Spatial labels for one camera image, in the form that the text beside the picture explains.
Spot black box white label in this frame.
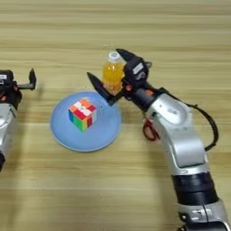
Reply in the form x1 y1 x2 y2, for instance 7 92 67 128
0 69 15 88
123 56 150 86

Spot right black box white label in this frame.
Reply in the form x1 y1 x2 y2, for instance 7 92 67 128
123 56 150 86

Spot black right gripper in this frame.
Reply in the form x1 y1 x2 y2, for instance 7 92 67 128
86 48 170 112

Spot red handled scissors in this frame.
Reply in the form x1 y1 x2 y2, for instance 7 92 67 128
142 116 161 143

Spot orange juice bottle white cap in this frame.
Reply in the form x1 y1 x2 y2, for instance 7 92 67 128
101 50 126 95

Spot multicoloured puzzle cube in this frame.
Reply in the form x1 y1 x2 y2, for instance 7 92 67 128
68 97 98 133

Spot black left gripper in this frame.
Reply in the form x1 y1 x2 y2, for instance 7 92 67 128
0 68 38 109

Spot round blue plate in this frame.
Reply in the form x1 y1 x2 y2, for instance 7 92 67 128
49 91 123 152

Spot left black box white label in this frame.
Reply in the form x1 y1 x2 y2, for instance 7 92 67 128
0 69 15 88

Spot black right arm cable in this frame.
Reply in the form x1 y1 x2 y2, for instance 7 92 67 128
168 92 219 152

